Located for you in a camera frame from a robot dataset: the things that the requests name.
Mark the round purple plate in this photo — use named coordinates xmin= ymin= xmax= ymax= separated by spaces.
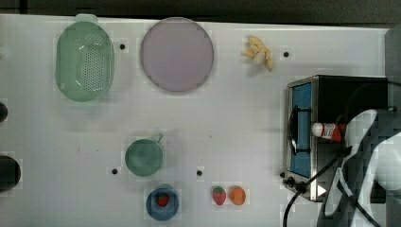
xmin=140 ymin=17 xmax=214 ymax=92

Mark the yellow toy banana bunch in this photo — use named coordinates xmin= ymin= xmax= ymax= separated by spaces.
xmin=241 ymin=36 xmax=273 ymax=72

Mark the green cup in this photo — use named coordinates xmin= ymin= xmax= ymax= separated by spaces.
xmin=124 ymin=133 xmax=165 ymax=177

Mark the black cylinder at edge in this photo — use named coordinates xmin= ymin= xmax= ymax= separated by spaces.
xmin=0 ymin=155 xmax=21 ymax=193

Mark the black power cable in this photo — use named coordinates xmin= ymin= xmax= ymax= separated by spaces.
xmin=282 ymin=150 xmax=348 ymax=227

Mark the orange toy fruit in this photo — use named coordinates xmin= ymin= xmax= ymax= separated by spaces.
xmin=229 ymin=185 xmax=246 ymax=205

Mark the small black object at edge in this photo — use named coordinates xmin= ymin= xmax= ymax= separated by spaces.
xmin=0 ymin=103 xmax=9 ymax=122

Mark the red toy strawberry in bowl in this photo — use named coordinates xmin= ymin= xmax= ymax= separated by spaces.
xmin=156 ymin=193 xmax=169 ymax=207

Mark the red plush ketchup bottle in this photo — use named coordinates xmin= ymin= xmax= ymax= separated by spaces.
xmin=312 ymin=123 xmax=346 ymax=143

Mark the silver toaster oven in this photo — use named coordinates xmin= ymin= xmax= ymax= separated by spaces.
xmin=282 ymin=75 xmax=388 ymax=202

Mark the blue bowl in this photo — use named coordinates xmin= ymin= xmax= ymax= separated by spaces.
xmin=146 ymin=184 xmax=180 ymax=221

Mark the green perforated colander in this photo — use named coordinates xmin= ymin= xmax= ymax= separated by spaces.
xmin=55 ymin=13 xmax=114 ymax=102

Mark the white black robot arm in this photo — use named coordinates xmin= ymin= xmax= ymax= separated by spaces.
xmin=317 ymin=110 xmax=400 ymax=227

